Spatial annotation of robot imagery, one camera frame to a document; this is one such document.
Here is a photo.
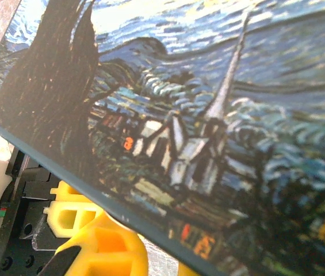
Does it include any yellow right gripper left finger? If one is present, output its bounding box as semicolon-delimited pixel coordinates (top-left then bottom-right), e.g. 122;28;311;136
37;220;149;276

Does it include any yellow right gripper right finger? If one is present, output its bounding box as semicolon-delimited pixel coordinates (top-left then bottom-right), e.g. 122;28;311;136
178;263;201;276

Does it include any teal starry night tin box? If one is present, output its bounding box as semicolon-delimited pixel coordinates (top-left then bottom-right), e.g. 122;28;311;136
0;0;325;276

